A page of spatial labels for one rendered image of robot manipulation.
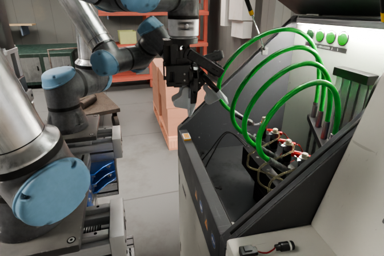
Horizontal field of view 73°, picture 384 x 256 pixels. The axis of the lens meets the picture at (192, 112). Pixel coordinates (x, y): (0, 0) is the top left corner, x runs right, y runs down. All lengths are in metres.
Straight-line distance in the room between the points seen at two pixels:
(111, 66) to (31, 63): 5.16
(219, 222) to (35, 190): 0.47
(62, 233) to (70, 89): 0.55
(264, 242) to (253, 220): 0.05
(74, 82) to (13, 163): 0.65
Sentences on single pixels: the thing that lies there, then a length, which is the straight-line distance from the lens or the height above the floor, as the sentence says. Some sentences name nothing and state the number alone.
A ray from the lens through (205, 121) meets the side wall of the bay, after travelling 1.22.
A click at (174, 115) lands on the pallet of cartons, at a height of 0.40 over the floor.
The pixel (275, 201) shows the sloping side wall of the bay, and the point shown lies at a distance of 0.66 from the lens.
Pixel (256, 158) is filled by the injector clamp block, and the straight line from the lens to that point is 0.96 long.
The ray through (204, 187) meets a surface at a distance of 0.85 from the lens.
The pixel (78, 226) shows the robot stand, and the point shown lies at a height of 1.04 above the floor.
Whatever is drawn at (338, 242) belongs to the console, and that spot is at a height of 1.01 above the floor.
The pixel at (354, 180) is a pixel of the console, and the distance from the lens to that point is 0.66.
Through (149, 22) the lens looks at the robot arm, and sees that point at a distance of 0.83.
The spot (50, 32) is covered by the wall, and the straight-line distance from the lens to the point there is 7.68.
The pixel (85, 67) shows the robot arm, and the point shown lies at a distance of 1.09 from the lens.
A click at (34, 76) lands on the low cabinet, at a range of 5.96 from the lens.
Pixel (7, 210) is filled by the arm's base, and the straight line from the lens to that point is 0.65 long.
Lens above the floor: 1.47
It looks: 22 degrees down
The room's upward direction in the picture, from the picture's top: straight up
